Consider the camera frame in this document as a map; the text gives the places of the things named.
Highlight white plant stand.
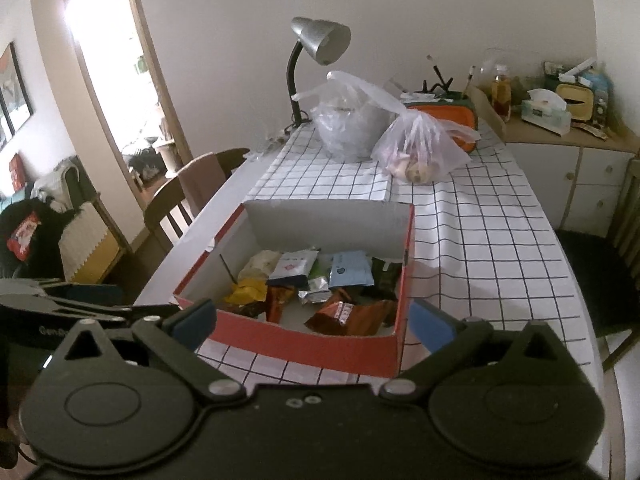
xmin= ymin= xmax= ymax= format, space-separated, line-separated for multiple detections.
xmin=152 ymin=137 xmax=183 ymax=178

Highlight red cardboard box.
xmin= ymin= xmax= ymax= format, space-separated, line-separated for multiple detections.
xmin=172 ymin=199 xmax=417 ymax=378

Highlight black snack packet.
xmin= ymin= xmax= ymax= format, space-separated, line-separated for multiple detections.
xmin=360 ymin=256 xmax=403 ymax=301

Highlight green and white tissue box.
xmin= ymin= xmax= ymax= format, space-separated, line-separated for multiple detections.
xmin=520 ymin=87 xmax=573 ymax=136

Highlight amber liquid bottle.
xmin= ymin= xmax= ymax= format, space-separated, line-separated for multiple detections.
xmin=490 ymin=65 xmax=513 ymax=121

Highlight white snack packet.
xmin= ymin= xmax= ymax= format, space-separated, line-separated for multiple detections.
xmin=267 ymin=249 xmax=321 ymax=286

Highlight plastic bag of snacks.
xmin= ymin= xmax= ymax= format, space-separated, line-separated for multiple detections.
xmin=327 ymin=71 xmax=481 ymax=184

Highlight large clear plastic bag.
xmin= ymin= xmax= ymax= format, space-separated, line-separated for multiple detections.
xmin=295 ymin=85 xmax=396 ymax=163

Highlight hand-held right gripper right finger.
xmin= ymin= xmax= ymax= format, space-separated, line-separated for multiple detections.
xmin=380 ymin=300 xmax=576 ymax=402

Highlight yellow snack packet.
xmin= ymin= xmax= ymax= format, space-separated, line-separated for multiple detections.
xmin=223 ymin=280 xmax=268 ymax=317

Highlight silver desk lamp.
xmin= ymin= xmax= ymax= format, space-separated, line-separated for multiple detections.
xmin=285 ymin=16 xmax=352 ymax=128

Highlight orange and green bag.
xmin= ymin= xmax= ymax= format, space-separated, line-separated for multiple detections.
xmin=402 ymin=91 xmax=481 ymax=153

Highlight small clear wrappers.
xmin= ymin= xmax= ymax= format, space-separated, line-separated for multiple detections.
xmin=247 ymin=130 xmax=291 ymax=161

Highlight white cabinet wooden top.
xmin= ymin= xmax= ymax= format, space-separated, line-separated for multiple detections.
xmin=465 ymin=82 xmax=640 ymax=233

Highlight brown snack packet red label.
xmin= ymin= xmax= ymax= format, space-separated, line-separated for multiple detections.
xmin=304 ymin=299 xmax=398 ymax=337

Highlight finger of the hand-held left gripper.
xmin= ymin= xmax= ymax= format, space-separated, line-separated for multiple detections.
xmin=35 ymin=301 xmax=136 ymax=328
xmin=0 ymin=279 xmax=126 ymax=308

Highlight black branch-shaped stand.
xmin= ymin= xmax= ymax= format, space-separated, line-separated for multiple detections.
xmin=422 ymin=55 xmax=456 ymax=96

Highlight wooden chair with cloth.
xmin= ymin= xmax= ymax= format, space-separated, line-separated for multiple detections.
xmin=144 ymin=147 xmax=251 ymax=256

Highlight black-checked white tablecloth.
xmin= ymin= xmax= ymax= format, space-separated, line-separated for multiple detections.
xmin=197 ymin=122 xmax=601 ymax=386

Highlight wooden slatted chair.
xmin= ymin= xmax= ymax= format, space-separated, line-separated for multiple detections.
xmin=555 ymin=152 xmax=640 ymax=373

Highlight pink cloth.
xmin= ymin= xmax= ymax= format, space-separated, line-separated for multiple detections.
xmin=177 ymin=152 xmax=228 ymax=218

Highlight green snack packet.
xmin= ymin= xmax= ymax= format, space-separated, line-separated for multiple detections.
xmin=307 ymin=255 xmax=333 ymax=283

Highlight dark brown snack packet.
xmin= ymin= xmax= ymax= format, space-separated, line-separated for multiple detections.
xmin=264 ymin=285 xmax=301 ymax=323

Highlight red printed bag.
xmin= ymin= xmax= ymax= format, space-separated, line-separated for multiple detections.
xmin=6 ymin=212 xmax=43 ymax=261

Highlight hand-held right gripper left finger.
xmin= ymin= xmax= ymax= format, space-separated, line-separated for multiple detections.
xmin=50 ymin=299 xmax=247 ymax=402

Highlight yellow box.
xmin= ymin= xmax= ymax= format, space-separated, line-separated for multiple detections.
xmin=555 ymin=82 xmax=598 ymax=121

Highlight black framed wall picture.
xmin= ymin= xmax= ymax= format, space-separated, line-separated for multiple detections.
xmin=0 ymin=42 xmax=35 ymax=136

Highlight beige ribbed cloth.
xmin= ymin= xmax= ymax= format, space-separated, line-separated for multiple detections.
xmin=57 ymin=201 xmax=121 ymax=283

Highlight cream snack packet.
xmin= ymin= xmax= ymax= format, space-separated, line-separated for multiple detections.
xmin=237 ymin=250 xmax=281 ymax=283

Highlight light blue snack packet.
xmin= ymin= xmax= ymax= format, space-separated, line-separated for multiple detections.
xmin=327 ymin=250 xmax=375 ymax=289

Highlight light blue package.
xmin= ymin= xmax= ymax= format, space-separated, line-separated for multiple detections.
xmin=580 ymin=67 xmax=613 ymax=126

